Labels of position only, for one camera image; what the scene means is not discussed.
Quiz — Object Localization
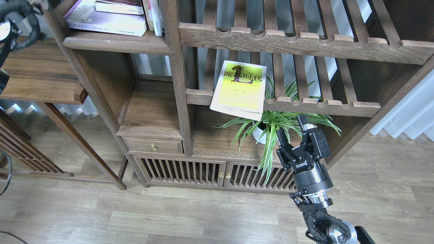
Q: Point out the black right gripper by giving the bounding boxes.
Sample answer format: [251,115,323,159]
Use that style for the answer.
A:
[276,115,333,200]

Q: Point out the white purple book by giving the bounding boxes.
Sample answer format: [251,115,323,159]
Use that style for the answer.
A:
[64,0,147,37]

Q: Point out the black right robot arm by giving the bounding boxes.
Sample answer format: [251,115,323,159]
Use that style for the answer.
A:
[276,115,374,244]

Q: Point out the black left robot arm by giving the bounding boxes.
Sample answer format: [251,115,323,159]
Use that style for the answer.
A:
[0,0,50,66]

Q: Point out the white plant pot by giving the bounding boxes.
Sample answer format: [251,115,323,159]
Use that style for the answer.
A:
[252,123,267,145]

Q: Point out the spider plant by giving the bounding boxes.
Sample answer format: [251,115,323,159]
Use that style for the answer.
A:
[212,81,341,184]

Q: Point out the yellow green book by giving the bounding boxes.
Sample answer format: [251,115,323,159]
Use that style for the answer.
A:
[210,60,267,121]

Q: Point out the dark wooden bookshelf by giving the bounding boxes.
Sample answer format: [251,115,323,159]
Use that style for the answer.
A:
[44,0,433,192]

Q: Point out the white curtain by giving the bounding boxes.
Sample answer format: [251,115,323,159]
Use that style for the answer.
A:
[370,71,434,140]

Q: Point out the upright white book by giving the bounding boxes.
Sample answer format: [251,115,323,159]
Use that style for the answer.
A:
[149,0,163,37]

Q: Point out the wooden side table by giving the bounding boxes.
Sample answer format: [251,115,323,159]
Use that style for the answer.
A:
[1,38,127,190]

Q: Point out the black floor cable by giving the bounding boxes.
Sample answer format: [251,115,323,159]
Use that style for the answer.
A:
[0,231,27,244]

